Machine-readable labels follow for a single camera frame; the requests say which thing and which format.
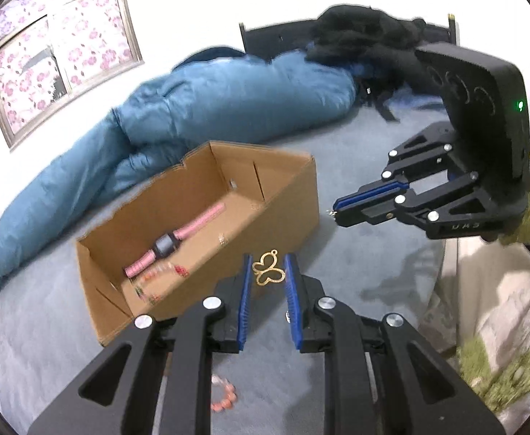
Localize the orange bead bracelet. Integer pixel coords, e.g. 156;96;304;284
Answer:
210;374;239;414

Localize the multicolour bead bracelet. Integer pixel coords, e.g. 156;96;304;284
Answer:
130;261;189;305

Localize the gold butterfly pendant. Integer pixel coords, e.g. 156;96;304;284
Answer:
252;249;285;287

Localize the pink strap smartwatch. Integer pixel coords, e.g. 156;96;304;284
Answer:
123;202;226;280

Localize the person's right hand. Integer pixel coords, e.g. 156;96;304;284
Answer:
481;219;530;245

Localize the black jacket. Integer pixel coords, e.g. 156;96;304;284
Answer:
305;4;452;100

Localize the grey bed sheet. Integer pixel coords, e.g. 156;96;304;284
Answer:
0;102;447;434

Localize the brown cardboard box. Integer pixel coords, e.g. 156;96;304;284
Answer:
76;141;320;345

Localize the green fuzzy rug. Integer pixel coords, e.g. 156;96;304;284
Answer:
458;157;530;414

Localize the blue duvet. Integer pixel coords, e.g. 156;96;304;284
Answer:
0;50;357;292

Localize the black headboard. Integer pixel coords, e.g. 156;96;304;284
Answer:
239;15;458;61

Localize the floral window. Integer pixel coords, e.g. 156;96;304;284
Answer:
0;0;142;148

